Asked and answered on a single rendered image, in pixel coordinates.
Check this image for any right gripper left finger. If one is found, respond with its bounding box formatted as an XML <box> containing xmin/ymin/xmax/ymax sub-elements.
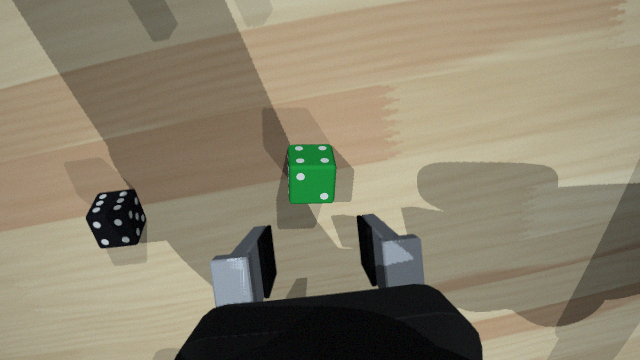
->
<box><xmin>209</xmin><ymin>225</ymin><xmax>277</xmax><ymax>307</ymax></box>

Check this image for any green die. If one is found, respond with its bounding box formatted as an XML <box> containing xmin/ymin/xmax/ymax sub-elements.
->
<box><xmin>288</xmin><ymin>144</ymin><xmax>336</xmax><ymax>204</ymax></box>

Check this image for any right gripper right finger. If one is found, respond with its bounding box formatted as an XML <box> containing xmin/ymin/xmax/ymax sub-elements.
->
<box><xmin>357</xmin><ymin>214</ymin><xmax>425</xmax><ymax>288</ymax></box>

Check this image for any black die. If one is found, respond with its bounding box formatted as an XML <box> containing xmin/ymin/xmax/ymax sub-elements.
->
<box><xmin>86</xmin><ymin>189</ymin><xmax>146</xmax><ymax>249</ymax></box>

